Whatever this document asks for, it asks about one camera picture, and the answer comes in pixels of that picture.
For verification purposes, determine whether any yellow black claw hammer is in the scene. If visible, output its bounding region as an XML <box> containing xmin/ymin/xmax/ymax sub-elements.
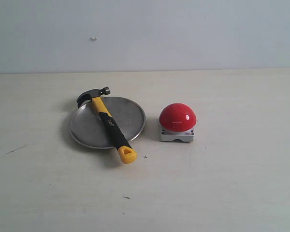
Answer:
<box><xmin>76</xmin><ymin>87</ymin><xmax>137</xmax><ymax>164</ymax></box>

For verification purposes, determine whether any red dome push button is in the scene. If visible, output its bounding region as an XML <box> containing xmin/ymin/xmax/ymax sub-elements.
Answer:
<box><xmin>159</xmin><ymin>103</ymin><xmax>198</xmax><ymax>143</ymax></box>

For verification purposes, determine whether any round stainless steel plate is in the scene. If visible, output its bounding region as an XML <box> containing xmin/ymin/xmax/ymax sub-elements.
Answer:
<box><xmin>69</xmin><ymin>97</ymin><xmax>146</xmax><ymax>149</ymax></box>

